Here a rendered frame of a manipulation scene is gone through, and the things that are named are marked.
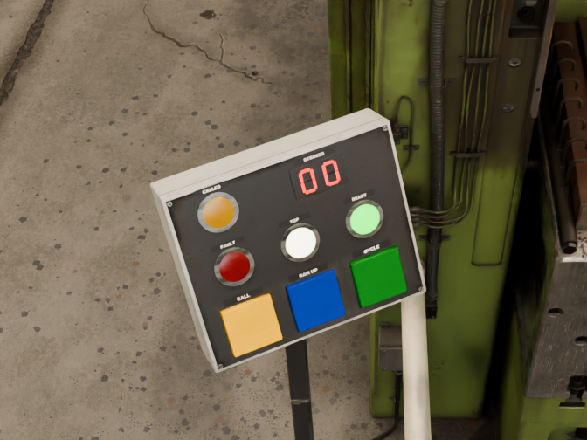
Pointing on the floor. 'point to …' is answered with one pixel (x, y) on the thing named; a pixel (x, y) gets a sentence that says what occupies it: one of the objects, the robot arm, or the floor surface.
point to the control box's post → (300, 389)
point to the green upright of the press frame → (466, 255)
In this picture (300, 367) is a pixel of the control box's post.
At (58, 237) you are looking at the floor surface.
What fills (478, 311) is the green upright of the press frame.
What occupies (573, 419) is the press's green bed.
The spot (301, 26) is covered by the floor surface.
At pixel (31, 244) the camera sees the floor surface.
